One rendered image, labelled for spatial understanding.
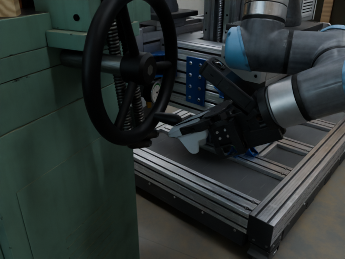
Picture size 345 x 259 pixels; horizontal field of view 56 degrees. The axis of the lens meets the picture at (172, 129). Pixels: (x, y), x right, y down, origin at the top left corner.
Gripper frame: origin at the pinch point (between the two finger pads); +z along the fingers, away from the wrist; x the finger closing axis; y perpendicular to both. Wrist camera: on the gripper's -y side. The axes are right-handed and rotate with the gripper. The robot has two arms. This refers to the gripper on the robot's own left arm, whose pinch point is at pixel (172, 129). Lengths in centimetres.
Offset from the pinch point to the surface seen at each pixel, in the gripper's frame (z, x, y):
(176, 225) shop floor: 52, 44, 50
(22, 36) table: 11.9, -10.8, -27.0
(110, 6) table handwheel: -6.9, -9.6, -22.7
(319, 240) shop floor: 5, 62, 77
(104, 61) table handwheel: 4.7, -2.9, -17.3
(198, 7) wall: 120, 326, -54
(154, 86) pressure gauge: 15.7, 23.5, -7.8
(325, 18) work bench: -5, 264, 14
